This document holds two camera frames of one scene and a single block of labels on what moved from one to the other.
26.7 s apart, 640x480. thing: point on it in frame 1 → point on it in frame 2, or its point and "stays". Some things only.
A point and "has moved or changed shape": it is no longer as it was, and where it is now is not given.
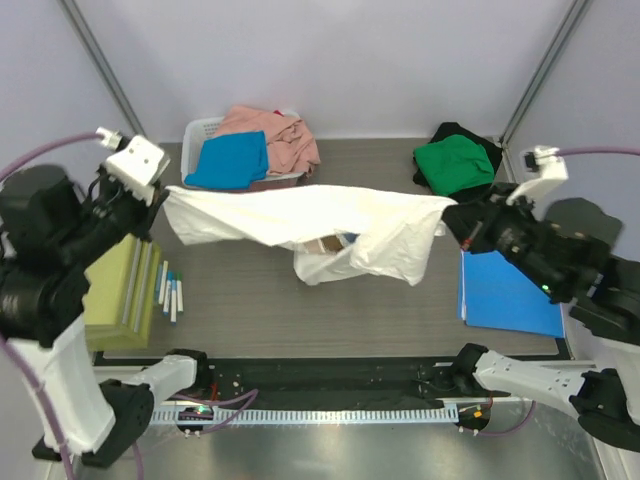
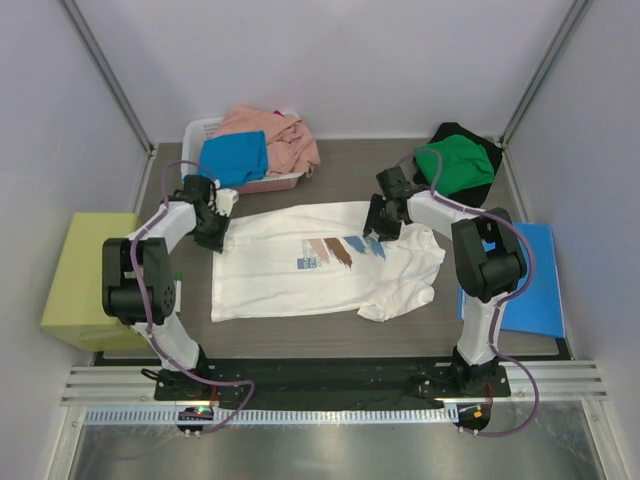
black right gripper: (477, 218) → (388, 233)
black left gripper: (150, 211) → (215, 243)
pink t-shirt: (290, 148) stays
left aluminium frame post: (95, 48) stays
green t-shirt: (454, 163) stays
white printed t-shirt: (385, 233) has moved or changed shape
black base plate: (335, 380) stays
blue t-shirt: (231, 161) stays
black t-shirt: (493, 150) stays
